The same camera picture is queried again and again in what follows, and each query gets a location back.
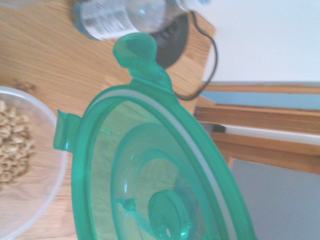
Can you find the green translucent container lid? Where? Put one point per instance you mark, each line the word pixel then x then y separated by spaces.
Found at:
pixel 150 175

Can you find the clear plastic food container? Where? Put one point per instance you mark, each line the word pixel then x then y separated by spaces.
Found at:
pixel 40 200

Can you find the black kettle base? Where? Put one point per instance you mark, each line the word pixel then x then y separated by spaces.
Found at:
pixel 175 42

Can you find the wooden side furniture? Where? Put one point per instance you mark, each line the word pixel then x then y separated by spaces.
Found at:
pixel 262 117

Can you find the hint water bottle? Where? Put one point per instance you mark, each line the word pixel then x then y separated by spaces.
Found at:
pixel 112 17

